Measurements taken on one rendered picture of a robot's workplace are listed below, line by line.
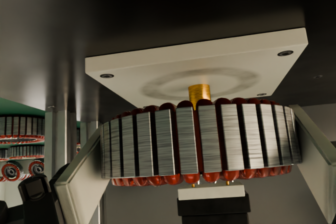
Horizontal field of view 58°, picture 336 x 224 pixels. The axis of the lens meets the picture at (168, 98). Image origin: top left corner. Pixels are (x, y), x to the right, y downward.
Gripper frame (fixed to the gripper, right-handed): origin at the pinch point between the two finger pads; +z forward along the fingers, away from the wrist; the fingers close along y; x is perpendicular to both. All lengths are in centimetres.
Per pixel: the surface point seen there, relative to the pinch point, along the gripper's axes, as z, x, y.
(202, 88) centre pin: 9.4, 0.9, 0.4
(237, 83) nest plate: 10.6, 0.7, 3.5
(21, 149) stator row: 61, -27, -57
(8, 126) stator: 24.2, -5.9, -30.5
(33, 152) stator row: 62, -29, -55
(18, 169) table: 114, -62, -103
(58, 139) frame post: 16.5, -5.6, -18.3
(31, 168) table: 113, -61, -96
